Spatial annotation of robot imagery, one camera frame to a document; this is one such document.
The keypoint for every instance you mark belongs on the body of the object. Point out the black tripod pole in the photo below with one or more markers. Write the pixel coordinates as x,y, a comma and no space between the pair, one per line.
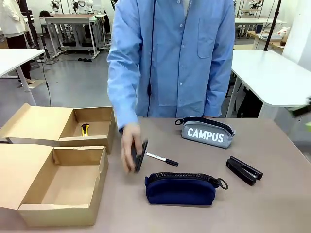
273,24

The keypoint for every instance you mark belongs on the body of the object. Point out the white background table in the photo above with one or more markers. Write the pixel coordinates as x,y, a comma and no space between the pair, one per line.
255,21

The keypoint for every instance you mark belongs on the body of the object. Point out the person's right forearm blue sleeve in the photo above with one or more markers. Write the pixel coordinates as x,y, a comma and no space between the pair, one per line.
121,102

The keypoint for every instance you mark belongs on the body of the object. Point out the person in white coat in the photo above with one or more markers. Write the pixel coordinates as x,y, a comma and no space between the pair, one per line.
12,21

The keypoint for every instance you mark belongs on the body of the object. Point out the wooden background table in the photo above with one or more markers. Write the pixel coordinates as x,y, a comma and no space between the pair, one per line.
269,38

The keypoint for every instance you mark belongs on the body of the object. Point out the white table with round leg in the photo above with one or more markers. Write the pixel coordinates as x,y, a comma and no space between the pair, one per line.
17,58

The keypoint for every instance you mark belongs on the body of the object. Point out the black long stapler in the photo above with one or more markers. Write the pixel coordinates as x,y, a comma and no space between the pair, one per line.
243,171

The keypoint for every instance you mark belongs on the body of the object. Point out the white table with thick top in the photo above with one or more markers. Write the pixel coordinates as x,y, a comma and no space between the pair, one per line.
267,72

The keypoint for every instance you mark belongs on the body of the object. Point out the brown top background desk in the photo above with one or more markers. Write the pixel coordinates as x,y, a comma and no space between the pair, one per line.
73,20

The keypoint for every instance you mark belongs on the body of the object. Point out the grey CAMPUS pencil case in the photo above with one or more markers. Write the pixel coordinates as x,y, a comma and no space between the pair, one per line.
206,138

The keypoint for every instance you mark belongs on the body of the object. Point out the yellow black utility knife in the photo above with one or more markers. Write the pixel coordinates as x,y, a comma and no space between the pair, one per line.
85,129

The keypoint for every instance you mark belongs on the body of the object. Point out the open brown cardboard box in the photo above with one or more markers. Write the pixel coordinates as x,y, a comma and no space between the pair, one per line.
60,184
36,123

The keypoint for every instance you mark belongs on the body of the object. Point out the white marker black cap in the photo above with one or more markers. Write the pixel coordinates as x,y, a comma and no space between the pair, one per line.
158,157

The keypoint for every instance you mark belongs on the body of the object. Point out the person in blue shirt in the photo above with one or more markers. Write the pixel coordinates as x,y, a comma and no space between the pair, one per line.
175,60

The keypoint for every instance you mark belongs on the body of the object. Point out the black camera stand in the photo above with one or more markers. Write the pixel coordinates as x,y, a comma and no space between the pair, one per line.
45,46

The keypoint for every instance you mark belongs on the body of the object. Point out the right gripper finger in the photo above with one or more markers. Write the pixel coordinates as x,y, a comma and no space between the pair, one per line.
308,126
302,110

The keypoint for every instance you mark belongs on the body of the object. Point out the navy blue CAMPUS pencil case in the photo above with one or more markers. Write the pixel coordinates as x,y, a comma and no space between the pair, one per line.
179,189

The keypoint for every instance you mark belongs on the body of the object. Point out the person's right hand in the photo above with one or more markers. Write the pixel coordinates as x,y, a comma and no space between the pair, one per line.
128,145

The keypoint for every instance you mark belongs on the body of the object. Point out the person's left forearm blue sleeve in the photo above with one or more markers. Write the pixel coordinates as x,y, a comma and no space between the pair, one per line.
219,97

